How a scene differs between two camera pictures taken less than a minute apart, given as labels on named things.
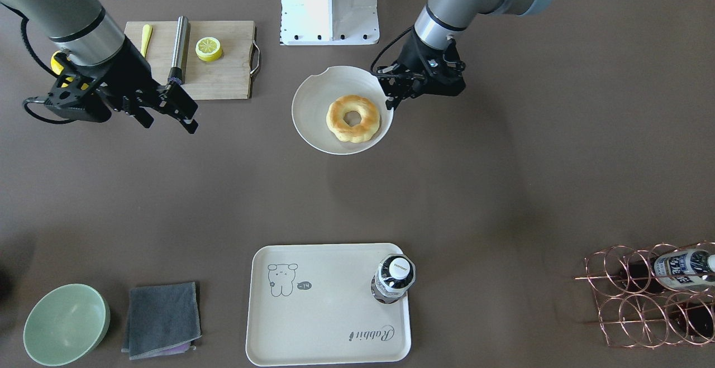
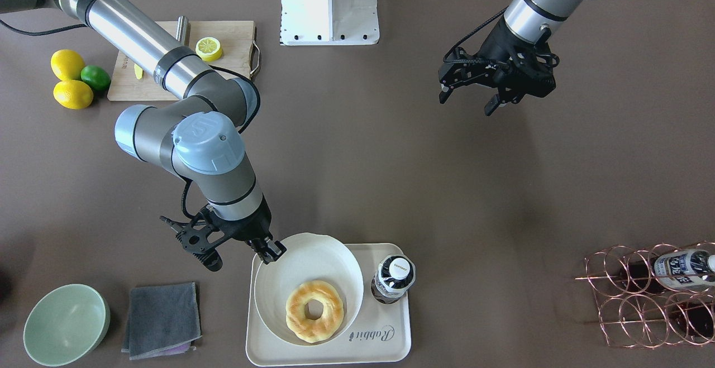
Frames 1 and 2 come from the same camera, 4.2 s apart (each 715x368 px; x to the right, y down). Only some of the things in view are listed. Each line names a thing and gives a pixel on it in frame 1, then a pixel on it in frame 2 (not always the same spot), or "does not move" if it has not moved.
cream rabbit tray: (311, 305) does not move
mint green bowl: (65, 324) does not move
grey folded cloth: (162, 320) does not move
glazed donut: (368, 125) to (314, 331)
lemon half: (208, 49) does not move
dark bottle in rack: (682, 269) does not move
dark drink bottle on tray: (395, 274) does not move
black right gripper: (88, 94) to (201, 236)
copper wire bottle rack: (663, 296) does not move
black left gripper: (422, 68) to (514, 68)
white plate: (310, 103) to (311, 257)
